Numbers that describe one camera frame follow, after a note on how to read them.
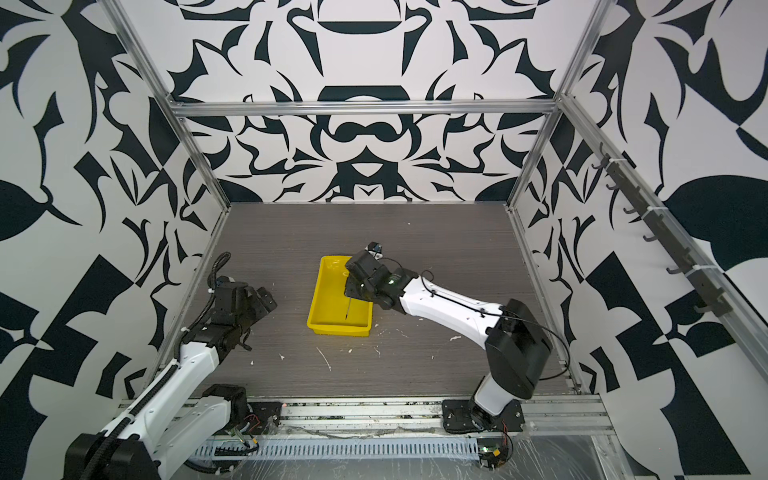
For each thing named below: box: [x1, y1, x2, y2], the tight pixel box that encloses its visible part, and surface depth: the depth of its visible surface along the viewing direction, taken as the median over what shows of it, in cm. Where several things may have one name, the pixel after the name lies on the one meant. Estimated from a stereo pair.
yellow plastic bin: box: [307, 256, 373, 337], surface depth 91 cm
